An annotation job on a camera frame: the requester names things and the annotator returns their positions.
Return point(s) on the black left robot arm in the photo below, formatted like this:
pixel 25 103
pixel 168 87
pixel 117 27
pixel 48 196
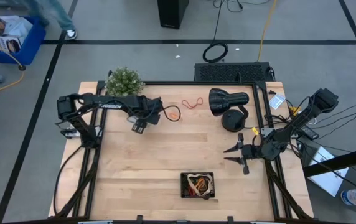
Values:
pixel 109 102

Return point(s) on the black power brick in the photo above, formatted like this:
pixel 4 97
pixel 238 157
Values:
pixel 309 133

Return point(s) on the black desk lamp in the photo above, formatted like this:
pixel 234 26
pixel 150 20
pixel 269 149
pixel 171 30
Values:
pixel 224 101

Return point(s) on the thin red rubber band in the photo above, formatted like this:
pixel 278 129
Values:
pixel 184 103

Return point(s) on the potted artificial plant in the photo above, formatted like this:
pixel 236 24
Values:
pixel 123 81

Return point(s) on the white printed carton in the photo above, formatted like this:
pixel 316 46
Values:
pixel 16 26
pixel 5 43

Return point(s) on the blue plastic tote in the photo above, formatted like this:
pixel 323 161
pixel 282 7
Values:
pixel 31 43

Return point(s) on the black aluminium table frame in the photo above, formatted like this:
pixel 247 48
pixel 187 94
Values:
pixel 196 83

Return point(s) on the long tan rubber band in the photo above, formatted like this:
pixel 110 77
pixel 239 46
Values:
pixel 210 180

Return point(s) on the person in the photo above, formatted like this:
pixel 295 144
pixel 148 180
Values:
pixel 56 15

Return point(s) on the gray metal bracket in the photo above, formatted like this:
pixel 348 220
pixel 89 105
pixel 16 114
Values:
pixel 70 133

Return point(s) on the yellow plug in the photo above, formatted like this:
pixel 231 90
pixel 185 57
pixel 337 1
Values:
pixel 294 110

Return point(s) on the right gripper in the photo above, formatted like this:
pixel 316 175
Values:
pixel 252 151

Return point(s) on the black rubber band loop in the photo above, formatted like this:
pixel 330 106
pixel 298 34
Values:
pixel 180 115

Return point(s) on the black slotted plastic bin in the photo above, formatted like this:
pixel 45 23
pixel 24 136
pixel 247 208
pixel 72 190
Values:
pixel 182 179

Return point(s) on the long black rubber band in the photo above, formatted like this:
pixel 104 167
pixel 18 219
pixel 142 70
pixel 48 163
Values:
pixel 206 197

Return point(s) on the white paper board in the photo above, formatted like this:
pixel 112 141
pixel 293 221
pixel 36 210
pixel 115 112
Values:
pixel 327 180

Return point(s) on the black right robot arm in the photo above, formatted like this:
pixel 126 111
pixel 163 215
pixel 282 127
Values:
pixel 299 121

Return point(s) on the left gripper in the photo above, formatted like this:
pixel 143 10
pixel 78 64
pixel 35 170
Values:
pixel 150 109

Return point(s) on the small black clip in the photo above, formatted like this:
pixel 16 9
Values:
pixel 272 92

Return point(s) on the small clear plastic bag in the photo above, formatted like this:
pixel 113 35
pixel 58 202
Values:
pixel 277 102

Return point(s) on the black tower cabinet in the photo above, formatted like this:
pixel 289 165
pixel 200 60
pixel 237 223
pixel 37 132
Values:
pixel 173 14

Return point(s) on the black metal beam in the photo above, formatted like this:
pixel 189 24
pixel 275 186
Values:
pixel 336 161

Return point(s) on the black perforated computer case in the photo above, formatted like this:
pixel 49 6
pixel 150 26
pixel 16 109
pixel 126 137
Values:
pixel 232 72

